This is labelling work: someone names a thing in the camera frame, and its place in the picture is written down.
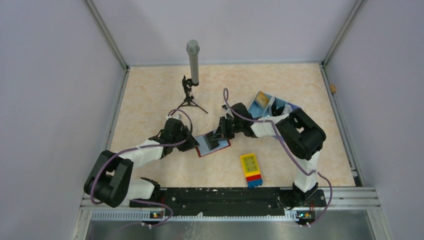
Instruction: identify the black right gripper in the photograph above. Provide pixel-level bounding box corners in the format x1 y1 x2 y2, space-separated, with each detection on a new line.
212 116 243 142

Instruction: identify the red leather card holder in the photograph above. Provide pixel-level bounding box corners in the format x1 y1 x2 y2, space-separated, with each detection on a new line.
194 133 231 158

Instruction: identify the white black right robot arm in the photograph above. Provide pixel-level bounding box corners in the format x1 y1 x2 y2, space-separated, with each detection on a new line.
211 102 327 206

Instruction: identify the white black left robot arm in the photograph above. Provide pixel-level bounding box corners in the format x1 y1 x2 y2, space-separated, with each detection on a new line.
83 117 199 208

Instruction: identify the blue three-slot card box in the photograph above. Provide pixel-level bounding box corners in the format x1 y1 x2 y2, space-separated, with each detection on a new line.
247 91 300 119

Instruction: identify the yellow red blue toy block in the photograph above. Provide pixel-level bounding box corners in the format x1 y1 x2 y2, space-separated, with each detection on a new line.
240 153 263 188

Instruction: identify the black tripod stand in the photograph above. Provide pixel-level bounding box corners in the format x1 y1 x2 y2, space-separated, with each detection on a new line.
176 75 208 114

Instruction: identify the grey microphone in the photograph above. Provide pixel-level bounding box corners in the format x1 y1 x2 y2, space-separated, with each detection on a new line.
186 39 200 86

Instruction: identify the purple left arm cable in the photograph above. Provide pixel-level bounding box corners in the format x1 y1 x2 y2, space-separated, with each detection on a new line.
90 108 194 206

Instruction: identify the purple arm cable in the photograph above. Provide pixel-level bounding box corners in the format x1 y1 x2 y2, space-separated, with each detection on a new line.
90 108 194 206
222 87 334 228

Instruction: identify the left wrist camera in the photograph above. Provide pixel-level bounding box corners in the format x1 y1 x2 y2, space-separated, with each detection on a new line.
170 113 183 121

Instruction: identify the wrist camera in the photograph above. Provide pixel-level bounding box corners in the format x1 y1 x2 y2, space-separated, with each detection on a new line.
170 113 183 121
221 104 234 119

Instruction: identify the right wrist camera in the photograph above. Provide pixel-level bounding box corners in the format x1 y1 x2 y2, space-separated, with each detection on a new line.
221 104 234 119

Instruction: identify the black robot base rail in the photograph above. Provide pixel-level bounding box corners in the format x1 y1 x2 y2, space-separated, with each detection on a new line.
149 187 327 217

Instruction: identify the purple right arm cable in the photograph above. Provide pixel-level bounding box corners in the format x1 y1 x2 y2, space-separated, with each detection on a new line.
222 87 334 228

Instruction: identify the small tan object on rail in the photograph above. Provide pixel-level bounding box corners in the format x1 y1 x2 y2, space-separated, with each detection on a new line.
329 84 337 94

